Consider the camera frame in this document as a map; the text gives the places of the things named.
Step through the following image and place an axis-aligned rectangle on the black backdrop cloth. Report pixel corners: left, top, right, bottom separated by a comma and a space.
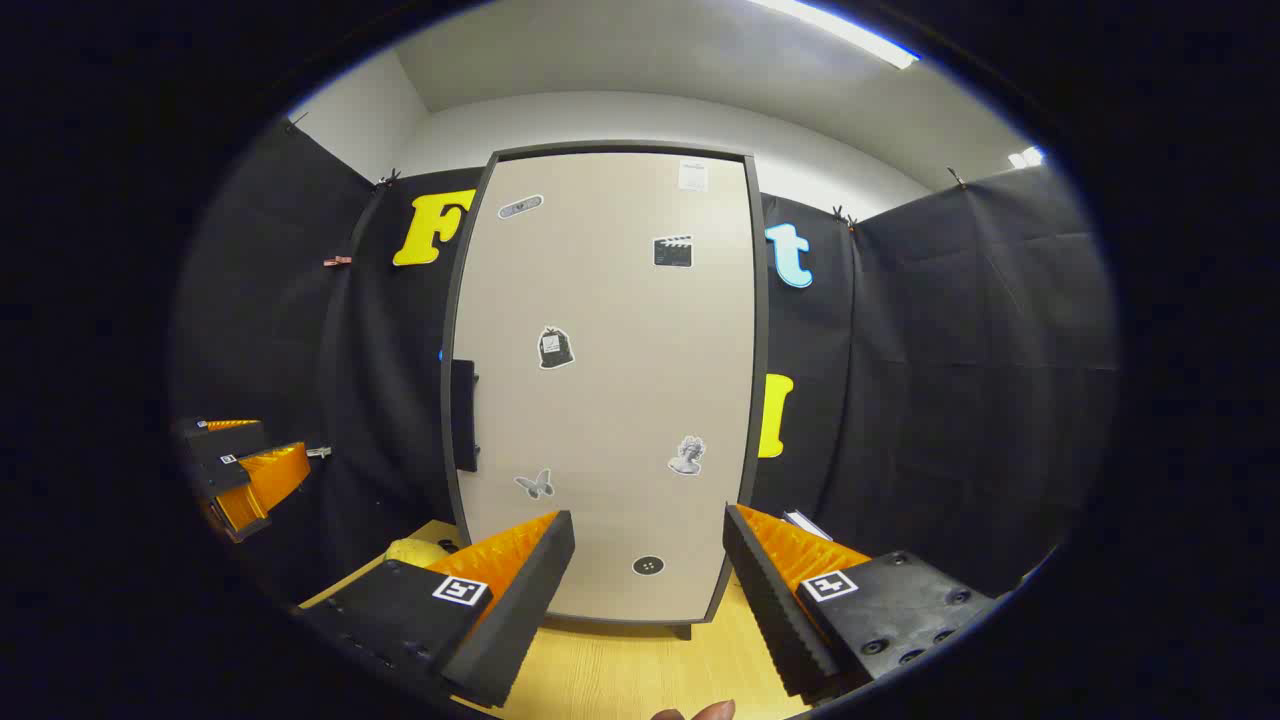
175, 115, 1119, 601

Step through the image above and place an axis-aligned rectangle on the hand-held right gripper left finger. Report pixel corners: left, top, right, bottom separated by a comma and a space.
300, 510, 577, 709

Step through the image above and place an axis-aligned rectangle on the dark grey cabinet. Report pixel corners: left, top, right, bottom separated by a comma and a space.
440, 140, 771, 641

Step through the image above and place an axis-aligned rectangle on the yellow bumpy fruit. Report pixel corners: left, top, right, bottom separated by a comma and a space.
385, 538, 461, 571

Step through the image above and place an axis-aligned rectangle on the black cabinet door handle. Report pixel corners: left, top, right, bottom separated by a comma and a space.
450, 360, 479, 473

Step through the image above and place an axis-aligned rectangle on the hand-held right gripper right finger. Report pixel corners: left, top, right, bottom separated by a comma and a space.
722, 504, 1001, 701

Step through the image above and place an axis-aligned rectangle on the beige cabinet door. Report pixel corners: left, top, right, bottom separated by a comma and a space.
455, 150, 758, 623

